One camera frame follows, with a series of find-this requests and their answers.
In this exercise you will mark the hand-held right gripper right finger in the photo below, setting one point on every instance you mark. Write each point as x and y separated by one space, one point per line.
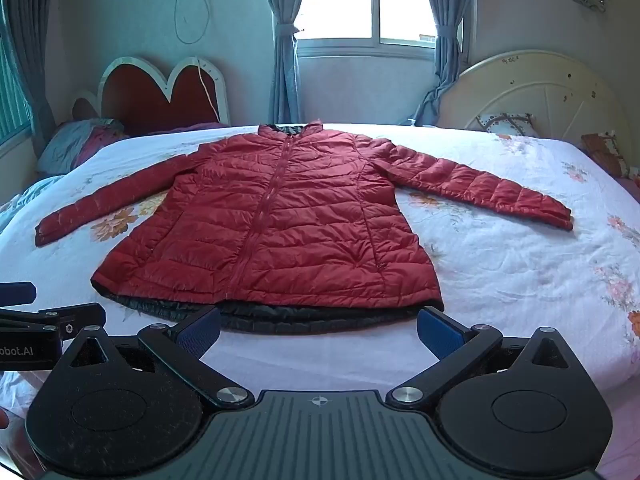
440 332

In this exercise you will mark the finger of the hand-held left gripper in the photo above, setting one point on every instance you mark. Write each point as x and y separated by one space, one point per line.
19 293
60 317

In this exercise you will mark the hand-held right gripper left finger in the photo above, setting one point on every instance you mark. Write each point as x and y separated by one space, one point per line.
202 329

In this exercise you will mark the red down jacket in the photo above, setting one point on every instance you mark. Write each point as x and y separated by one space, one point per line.
280 220

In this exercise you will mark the person's left hand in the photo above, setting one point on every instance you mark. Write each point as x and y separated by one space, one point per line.
3 419

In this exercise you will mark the white floral bed blanket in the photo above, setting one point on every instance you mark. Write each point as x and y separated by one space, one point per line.
500 270

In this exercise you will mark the light blue quilt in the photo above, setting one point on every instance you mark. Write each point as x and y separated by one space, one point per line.
25 200

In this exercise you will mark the blue pink pillow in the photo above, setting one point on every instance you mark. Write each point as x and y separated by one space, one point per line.
70 145

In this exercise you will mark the green tinted side window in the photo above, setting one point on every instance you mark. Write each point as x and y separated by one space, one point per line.
11 105

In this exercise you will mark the white patterned pillow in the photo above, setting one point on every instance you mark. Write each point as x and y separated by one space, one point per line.
505 125

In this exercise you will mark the red heart-shaped headboard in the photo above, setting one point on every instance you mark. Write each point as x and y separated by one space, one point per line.
150 100

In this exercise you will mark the blue curtain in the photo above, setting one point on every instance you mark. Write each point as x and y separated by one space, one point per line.
445 35
27 50
285 35

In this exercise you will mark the orange patterned pillow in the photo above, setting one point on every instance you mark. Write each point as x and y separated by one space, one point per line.
605 152

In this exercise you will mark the cream round headboard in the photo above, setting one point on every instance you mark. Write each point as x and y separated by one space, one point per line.
540 95

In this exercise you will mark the white framed window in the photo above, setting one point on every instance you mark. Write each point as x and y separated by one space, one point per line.
360 5

